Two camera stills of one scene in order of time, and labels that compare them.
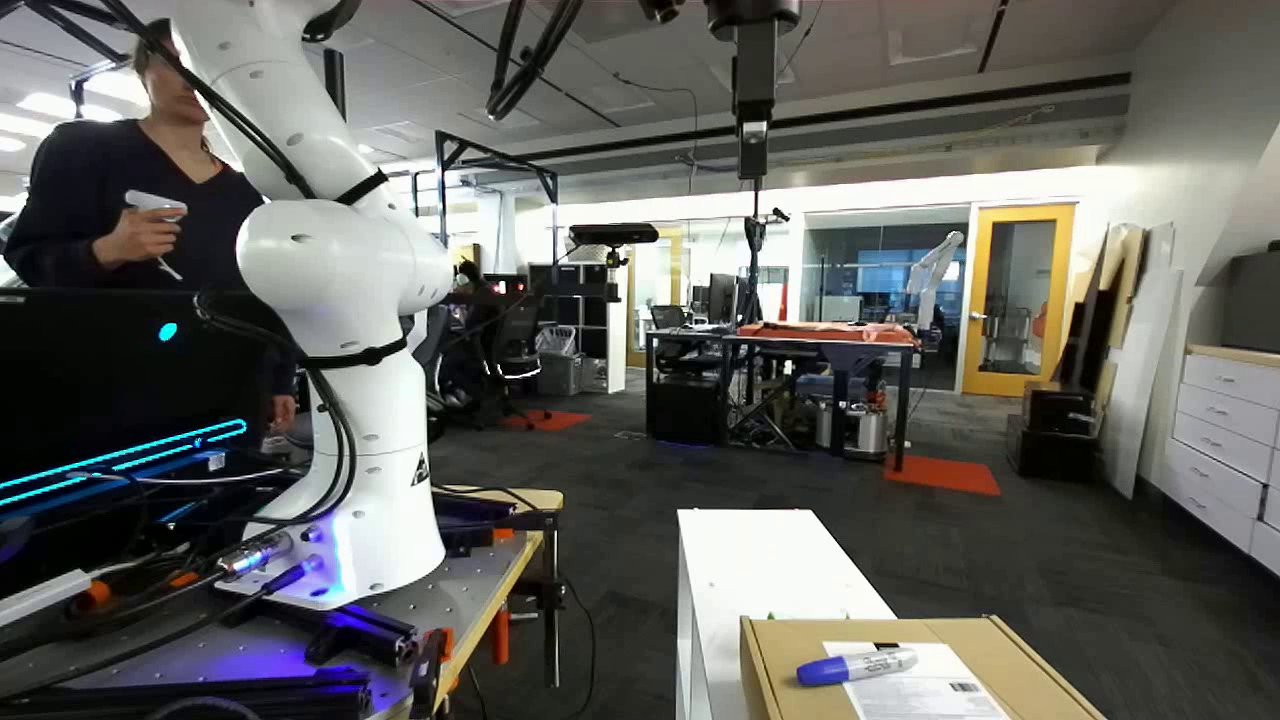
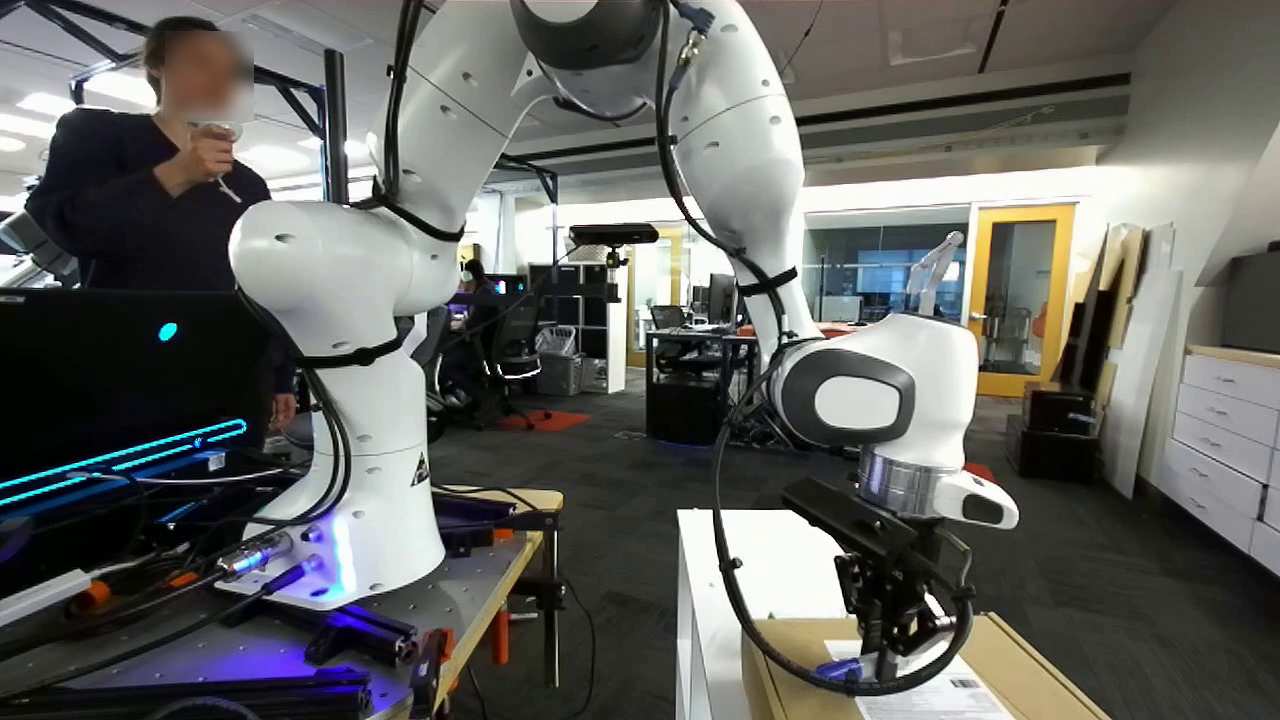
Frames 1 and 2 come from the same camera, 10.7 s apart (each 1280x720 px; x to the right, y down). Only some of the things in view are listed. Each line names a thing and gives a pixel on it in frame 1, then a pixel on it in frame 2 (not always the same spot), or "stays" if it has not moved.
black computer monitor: (129, 386) stays
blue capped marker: (857, 664) stays
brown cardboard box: (773, 651) stays
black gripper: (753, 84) → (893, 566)
